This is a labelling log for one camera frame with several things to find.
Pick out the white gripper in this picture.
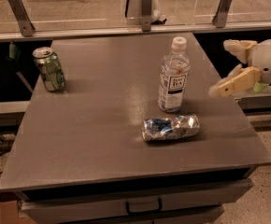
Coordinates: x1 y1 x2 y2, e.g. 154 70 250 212
208 39 271 97

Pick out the clear plastic water bottle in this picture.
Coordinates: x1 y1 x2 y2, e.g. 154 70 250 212
158 36 191 113

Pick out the crushed redbull can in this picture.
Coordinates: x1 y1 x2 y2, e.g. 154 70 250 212
142 114 200 142

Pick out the green soda can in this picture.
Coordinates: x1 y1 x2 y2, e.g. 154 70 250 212
33 47 65 91

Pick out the cardboard box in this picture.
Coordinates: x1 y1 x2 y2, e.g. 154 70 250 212
0 199 36 224

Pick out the right metal rail bracket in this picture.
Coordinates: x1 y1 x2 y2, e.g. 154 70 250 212
212 0 233 28

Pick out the metal rail bracket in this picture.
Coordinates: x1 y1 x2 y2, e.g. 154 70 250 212
212 0 233 28
141 0 152 32
8 0 35 37

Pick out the middle metal rail bracket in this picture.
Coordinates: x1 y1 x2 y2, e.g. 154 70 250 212
141 0 152 32

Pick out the horizontal metal rail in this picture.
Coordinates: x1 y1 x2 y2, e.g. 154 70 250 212
0 21 271 42

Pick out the left metal rail bracket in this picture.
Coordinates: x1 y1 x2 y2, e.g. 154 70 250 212
8 0 35 37

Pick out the grey drawer with handle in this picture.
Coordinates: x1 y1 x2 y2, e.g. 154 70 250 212
21 178 253 224

